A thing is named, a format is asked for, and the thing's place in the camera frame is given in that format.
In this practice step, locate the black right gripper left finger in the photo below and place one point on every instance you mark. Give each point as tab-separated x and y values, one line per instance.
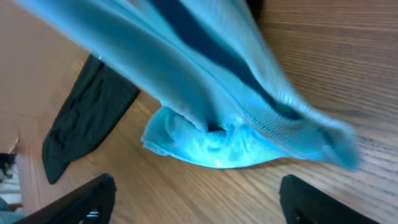
93	202

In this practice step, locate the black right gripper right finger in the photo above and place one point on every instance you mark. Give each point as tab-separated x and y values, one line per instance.
304	204

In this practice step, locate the light blue t-shirt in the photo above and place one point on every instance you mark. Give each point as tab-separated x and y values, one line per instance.
225	101

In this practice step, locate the black garment at left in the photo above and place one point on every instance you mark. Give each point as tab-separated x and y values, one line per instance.
97	101

